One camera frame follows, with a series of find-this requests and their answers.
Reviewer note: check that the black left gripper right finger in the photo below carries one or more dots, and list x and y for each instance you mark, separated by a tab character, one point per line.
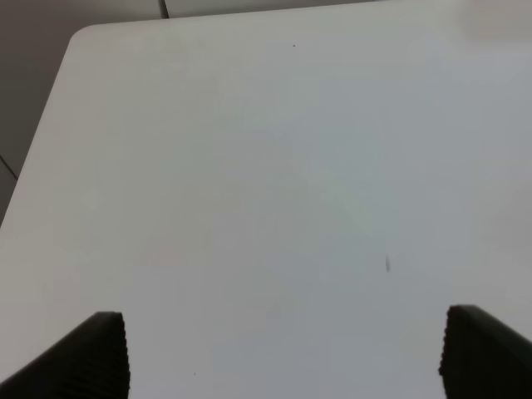
482	357

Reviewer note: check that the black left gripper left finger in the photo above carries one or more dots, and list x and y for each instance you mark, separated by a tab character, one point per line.
91	361

